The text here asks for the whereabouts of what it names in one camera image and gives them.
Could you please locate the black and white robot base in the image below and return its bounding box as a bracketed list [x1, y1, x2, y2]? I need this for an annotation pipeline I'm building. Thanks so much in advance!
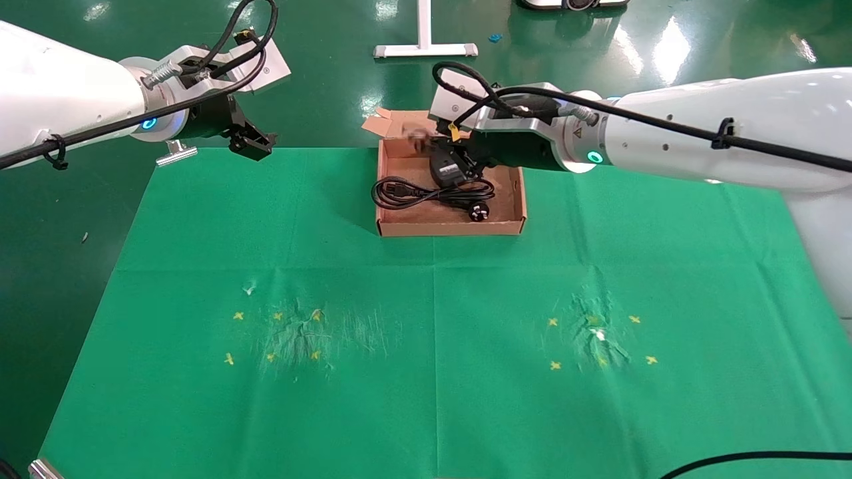
[517, 0, 630, 13]

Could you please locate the green table cloth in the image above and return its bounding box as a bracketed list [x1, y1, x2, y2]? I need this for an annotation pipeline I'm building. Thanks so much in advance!
[38, 146, 852, 479]

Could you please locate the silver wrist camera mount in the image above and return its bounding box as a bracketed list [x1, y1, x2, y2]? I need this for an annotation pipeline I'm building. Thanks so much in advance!
[427, 66, 601, 136]
[118, 29, 292, 95]

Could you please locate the open brown cardboard box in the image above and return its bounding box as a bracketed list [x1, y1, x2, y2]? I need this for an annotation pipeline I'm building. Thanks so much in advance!
[361, 106, 528, 238]

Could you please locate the black floor cable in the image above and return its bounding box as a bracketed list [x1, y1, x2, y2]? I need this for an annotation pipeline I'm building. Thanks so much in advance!
[658, 450, 852, 479]

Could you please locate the black power cable with plug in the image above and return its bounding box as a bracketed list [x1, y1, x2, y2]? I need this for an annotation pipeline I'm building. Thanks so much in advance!
[371, 176, 497, 223]

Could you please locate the white stand base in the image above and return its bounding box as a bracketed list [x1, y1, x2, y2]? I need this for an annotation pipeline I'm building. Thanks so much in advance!
[372, 0, 479, 60]

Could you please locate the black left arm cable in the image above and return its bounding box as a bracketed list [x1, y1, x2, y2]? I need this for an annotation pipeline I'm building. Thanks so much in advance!
[0, 0, 278, 171]

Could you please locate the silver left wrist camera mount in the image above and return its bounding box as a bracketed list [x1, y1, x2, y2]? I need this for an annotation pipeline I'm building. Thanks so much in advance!
[118, 29, 292, 95]

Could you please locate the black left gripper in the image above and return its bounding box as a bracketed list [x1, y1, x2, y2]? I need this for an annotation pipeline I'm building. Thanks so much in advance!
[176, 94, 278, 162]

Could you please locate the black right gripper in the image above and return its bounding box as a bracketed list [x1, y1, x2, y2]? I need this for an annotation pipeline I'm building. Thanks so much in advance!
[426, 128, 566, 182]

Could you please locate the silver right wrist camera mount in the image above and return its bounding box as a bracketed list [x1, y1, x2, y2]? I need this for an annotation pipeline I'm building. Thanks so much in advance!
[427, 66, 601, 136]

